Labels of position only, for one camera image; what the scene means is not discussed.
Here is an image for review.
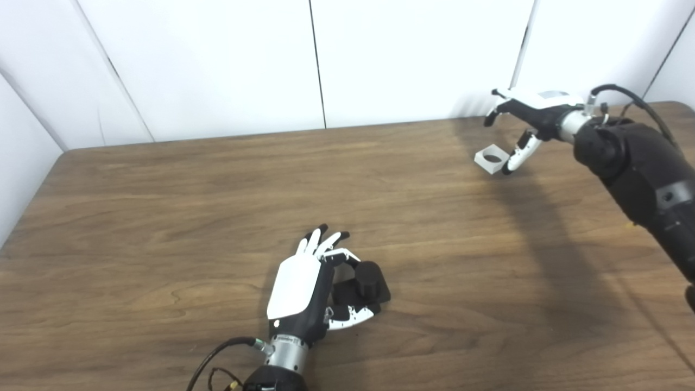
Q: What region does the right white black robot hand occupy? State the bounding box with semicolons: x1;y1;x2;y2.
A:
483;88;587;176

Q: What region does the black peg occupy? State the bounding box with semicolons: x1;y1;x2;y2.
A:
332;261;392;308

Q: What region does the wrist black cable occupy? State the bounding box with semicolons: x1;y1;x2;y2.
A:
186;336;273;391
584;84;683;154

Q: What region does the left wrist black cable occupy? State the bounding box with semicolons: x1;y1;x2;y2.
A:
186;336;273;391

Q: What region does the white square piece with hole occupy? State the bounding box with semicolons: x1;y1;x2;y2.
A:
474;143;511;175

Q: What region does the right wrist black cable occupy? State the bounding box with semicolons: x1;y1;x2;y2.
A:
584;84;683;154

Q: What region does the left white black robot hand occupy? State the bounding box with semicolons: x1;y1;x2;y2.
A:
266;223;384;349

